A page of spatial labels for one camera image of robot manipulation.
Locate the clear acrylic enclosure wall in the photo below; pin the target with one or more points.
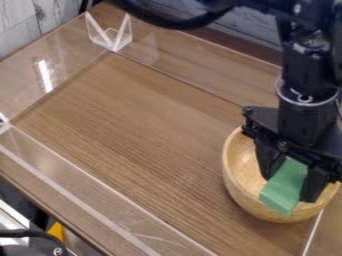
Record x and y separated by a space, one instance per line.
114 138

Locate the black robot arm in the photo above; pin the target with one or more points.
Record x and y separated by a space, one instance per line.
310 35

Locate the brown wooden bowl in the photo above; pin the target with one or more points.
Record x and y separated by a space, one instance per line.
245 182

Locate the clear acrylic corner bracket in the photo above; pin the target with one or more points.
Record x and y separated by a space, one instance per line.
113 39

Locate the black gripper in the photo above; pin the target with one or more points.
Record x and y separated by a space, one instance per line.
300 130

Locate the yellow label plate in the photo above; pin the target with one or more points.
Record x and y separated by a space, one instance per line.
57 231

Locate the green rectangular block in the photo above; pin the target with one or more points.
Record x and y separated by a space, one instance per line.
281 193

